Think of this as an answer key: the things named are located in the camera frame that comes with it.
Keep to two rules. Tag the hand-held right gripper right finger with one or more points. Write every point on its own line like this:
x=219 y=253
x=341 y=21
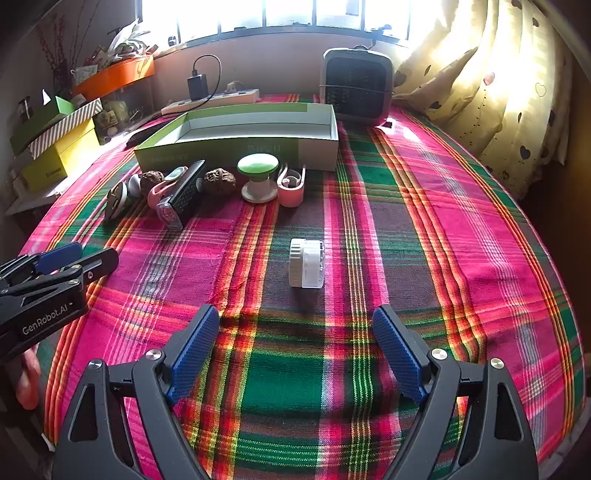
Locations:
x=399 y=355

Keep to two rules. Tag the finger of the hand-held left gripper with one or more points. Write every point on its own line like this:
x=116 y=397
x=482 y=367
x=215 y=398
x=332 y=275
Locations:
x=60 y=255
x=99 y=262

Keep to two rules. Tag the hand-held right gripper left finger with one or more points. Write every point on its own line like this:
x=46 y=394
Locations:
x=194 y=355

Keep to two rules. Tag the black round disc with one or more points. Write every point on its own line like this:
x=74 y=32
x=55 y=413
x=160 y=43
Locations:
x=115 y=198

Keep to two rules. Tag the white egg-shaped gadget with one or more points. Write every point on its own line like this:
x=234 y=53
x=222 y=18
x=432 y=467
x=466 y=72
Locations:
x=134 y=184

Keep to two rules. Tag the large brown walnut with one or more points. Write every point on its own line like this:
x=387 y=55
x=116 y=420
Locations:
x=151 y=180

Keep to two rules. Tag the pink holder mint pad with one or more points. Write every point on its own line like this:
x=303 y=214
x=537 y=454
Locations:
x=168 y=182

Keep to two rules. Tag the black rectangular device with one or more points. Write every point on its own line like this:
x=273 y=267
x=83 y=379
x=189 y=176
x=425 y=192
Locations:
x=187 y=194

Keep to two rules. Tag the white round cap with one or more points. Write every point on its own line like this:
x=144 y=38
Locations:
x=304 y=265

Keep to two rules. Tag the small brown walnut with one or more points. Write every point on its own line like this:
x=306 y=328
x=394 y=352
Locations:
x=220 y=177

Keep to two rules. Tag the green white cardboard box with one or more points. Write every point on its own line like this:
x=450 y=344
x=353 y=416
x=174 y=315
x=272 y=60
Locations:
x=240 y=152

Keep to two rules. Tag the green white knob stand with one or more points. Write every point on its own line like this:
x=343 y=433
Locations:
x=257 y=166

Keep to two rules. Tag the person's left hand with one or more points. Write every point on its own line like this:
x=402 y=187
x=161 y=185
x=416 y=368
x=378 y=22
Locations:
x=28 y=378

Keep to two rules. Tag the pink green plaid tablecloth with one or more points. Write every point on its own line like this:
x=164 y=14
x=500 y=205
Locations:
x=323 y=369

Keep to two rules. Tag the yellow box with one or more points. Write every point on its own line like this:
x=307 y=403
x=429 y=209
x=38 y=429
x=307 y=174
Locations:
x=55 y=161

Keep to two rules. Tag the striped box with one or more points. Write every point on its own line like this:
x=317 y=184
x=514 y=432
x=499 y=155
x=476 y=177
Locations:
x=64 y=122

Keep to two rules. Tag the orange tray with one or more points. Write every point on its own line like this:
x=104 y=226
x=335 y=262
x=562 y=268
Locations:
x=115 y=76

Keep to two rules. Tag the beige power strip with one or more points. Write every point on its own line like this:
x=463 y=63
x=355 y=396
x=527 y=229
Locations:
x=212 y=99

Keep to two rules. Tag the black charger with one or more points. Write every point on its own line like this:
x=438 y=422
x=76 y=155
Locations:
x=197 y=87

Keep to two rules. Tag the red dried branches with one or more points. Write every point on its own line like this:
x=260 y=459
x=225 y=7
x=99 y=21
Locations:
x=51 y=41

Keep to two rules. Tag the small figurine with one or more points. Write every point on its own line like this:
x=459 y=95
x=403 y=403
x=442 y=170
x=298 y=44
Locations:
x=233 y=86

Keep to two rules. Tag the small black object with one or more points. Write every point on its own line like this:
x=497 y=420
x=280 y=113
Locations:
x=385 y=123

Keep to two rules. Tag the grey space heater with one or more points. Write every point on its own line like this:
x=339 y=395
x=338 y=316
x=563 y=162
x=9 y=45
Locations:
x=358 y=87

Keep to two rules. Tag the cream heart-print curtain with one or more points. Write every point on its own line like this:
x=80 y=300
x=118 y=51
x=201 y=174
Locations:
x=508 y=92

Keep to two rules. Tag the barred window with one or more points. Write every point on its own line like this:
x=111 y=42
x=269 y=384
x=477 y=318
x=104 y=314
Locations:
x=295 y=14

